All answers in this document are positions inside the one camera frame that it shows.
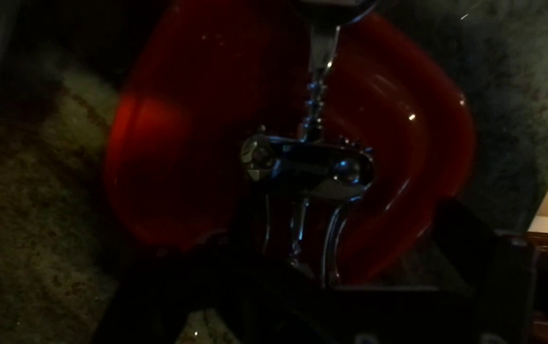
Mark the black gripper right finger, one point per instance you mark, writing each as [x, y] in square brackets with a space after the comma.
[493, 305]

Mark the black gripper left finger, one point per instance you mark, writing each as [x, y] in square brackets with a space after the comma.
[155, 299]

